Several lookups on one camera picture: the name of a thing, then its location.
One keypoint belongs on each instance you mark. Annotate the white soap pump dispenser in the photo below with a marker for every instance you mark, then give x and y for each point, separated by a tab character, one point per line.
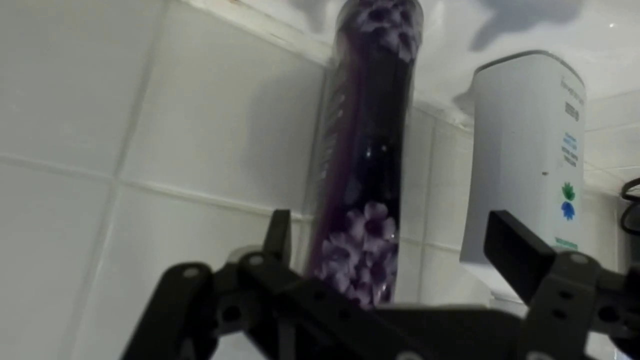
526	153

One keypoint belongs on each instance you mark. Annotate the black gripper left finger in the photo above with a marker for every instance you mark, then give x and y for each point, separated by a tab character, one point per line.
201	313

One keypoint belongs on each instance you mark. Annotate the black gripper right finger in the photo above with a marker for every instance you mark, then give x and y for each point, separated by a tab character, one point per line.
566	301

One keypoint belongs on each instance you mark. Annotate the purple floral soap bottle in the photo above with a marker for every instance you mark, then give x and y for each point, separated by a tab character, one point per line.
367	166

